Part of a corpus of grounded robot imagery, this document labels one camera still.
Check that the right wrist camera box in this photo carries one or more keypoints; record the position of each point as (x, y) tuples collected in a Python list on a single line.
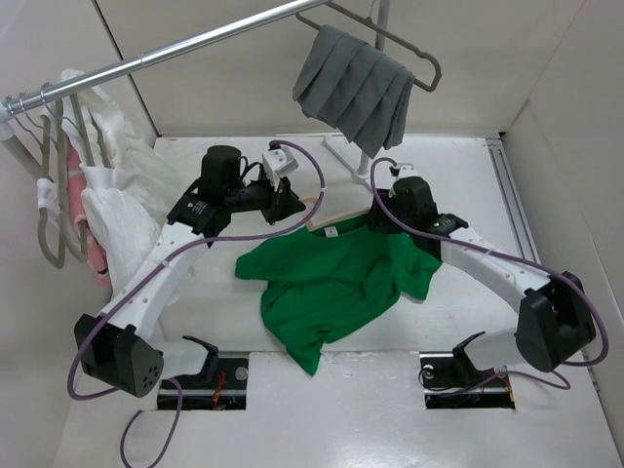
[(403, 170)]

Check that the white rack base foot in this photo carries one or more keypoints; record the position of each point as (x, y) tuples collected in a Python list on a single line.
[(351, 157)]

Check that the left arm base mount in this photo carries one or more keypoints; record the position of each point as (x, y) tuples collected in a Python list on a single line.
[(220, 385)]

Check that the grey empty hanger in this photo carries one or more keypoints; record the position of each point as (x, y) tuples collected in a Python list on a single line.
[(49, 241), (73, 228)]

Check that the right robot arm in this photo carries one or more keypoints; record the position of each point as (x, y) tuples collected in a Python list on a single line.
[(554, 320)]

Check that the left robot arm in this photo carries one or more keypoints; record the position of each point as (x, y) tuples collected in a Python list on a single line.
[(114, 346)]

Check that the grey empty hanger inner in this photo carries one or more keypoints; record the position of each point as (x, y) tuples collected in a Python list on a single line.
[(73, 228)]

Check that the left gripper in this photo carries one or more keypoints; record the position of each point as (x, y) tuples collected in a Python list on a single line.
[(282, 203)]

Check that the chrome clothes rail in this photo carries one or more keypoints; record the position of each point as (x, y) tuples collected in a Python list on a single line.
[(16, 106)]

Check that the white garment on rack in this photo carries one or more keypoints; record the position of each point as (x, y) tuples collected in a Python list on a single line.
[(128, 191)]

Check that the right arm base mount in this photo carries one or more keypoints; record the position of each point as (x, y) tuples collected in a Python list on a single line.
[(451, 382)]

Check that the green t shirt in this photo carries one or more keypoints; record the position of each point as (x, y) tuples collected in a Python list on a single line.
[(325, 284)]

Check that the aluminium rail on table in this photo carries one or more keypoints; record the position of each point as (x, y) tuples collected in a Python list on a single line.
[(511, 198)]

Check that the white rack upright pole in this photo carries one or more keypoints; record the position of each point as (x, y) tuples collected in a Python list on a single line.
[(19, 151)]

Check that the grey empty hanger outer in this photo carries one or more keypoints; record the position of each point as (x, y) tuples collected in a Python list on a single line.
[(49, 241)]

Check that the grey pleated cloth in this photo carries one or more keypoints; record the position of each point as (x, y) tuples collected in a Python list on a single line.
[(373, 123)]

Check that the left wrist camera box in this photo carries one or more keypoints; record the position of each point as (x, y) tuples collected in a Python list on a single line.
[(278, 163)]

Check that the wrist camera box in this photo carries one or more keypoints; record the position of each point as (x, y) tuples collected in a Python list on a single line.
[(403, 170), (278, 163)]

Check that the beige plastic hanger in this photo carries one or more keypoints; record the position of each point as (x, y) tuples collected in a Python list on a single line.
[(317, 221)]

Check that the grey hanger with cloth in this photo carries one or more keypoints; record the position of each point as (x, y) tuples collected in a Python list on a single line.
[(395, 39)]

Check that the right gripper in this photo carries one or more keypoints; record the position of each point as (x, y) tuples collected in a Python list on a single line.
[(377, 219)]

